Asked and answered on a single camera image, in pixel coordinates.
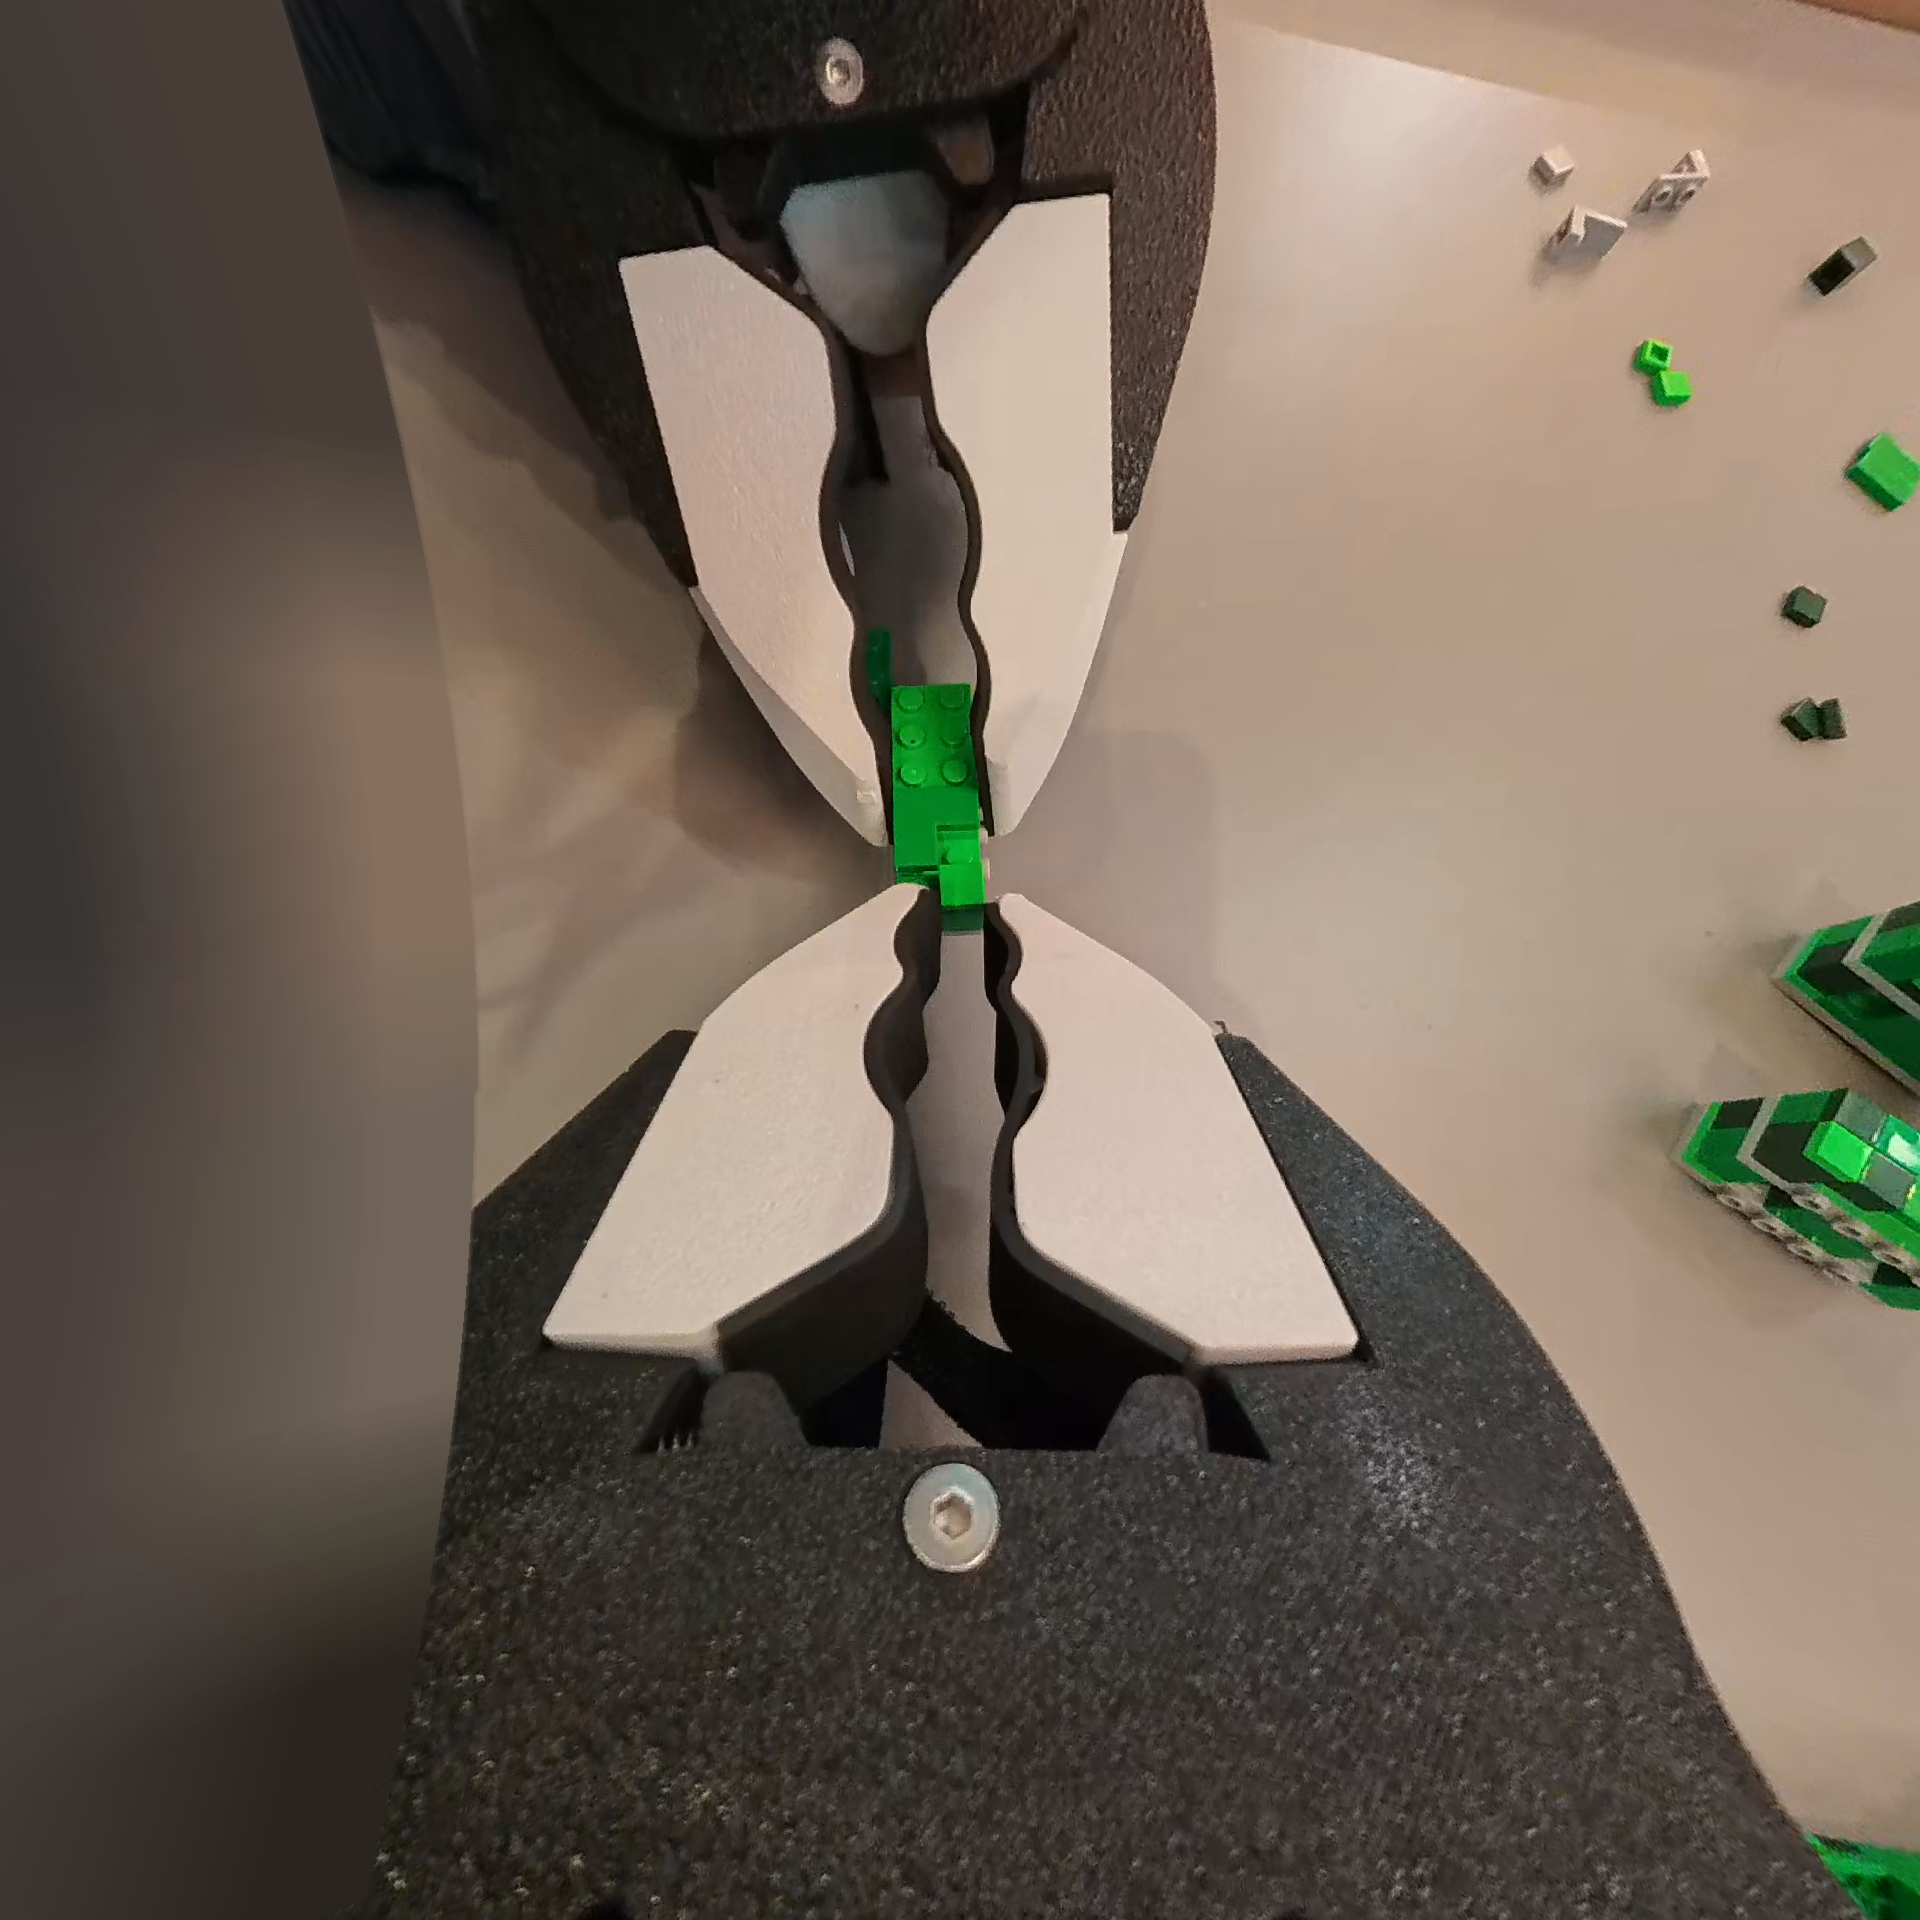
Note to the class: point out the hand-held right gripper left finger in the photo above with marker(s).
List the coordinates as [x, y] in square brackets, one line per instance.
[751, 1171]

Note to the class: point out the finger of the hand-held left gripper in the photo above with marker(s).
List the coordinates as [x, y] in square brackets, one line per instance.
[1051, 480]
[734, 451]

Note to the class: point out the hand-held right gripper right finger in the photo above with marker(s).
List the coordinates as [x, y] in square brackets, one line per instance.
[1154, 1171]

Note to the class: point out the beige desk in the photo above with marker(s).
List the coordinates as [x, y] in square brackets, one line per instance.
[1350, 780]

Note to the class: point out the small grey brick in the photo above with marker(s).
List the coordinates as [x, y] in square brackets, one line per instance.
[1553, 167]
[1674, 182]
[1584, 236]

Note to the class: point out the green and grey brick model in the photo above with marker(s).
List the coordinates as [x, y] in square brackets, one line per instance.
[1860, 991]
[1808, 1193]

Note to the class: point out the small dark green brick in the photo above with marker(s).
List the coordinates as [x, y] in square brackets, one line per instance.
[1805, 606]

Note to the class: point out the dark green brick pair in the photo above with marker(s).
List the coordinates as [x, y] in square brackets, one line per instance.
[1815, 721]

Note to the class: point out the small black brick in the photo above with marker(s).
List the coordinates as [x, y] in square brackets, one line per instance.
[1845, 266]

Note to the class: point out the green sloped brick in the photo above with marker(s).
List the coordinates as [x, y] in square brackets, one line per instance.
[1884, 472]

